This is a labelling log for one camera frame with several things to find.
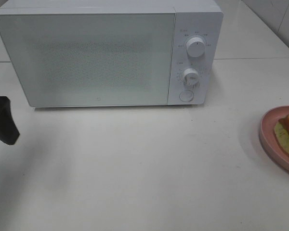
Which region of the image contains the white microwave oven body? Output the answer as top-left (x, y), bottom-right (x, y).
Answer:
top-left (0, 0), bottom-right (223, 107)

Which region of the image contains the pink round plate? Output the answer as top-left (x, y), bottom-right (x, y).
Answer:
top-left (259, 105), bottom-right (289, 172)

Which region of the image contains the upper white power knob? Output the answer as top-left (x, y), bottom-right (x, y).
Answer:
top-left (186, 35), bottom-right (206, 58)

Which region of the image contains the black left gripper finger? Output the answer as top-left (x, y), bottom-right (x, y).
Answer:
top-left (0, 96), bottom-right (20, 145)

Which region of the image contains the round white door button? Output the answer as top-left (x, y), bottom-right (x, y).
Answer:
top-left (179, 90), bottom-right (194, 102)

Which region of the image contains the white timer knob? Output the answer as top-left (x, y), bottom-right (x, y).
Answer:
top-left (182, 68), bottom-right (200, 86)

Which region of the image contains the white microwave door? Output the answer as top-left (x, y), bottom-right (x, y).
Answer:
top-left (0, 13), bottom-right (175, 107)

